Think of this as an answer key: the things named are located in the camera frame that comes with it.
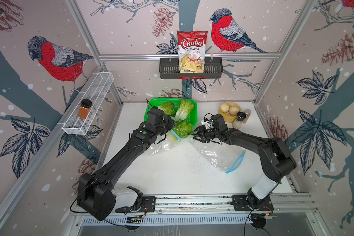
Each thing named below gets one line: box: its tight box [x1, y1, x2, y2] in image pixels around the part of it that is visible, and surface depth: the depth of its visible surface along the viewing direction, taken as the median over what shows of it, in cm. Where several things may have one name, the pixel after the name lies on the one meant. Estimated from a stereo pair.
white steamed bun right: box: [228, 105, 240, 117], surface depth 110 cm
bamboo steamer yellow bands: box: [219, 108, 237, 123], surface depth 109 cm
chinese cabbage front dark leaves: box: [173, 118, 195, 139], surface depth 82 cm
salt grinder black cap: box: [232, 111, 247, 130], surface depth 100 cm
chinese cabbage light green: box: [175, 98, 195, 121], surface depth 104 cm
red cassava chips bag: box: [177, 30, 208, 74], surface depth 87 cm
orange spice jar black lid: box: [77, 98, 93, 119], surface depth 68 cm
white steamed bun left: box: [220, 102, 230, 114], surface depth 109 cm
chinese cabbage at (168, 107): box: [157, 101, 176, 118], surface depth 108 cm
